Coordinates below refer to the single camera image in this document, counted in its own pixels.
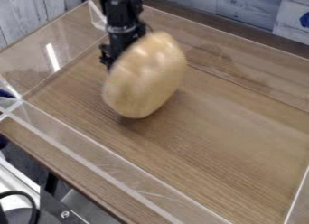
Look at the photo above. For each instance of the brown wooden bowl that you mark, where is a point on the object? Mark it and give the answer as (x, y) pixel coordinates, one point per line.
(144, 76)

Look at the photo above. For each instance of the metal plate with screw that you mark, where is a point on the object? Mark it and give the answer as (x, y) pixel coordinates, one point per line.
(55, 212)

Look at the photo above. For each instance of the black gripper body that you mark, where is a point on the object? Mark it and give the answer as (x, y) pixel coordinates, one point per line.
(120, 39)

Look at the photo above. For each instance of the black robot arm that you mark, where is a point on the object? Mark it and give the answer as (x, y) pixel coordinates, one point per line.
(124, 27)

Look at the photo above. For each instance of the black table leg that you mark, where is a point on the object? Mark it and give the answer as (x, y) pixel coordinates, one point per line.
(50, 184)

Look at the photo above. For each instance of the clear acrylic corner bracket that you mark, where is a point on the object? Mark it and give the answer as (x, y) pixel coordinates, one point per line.
(97, 18)

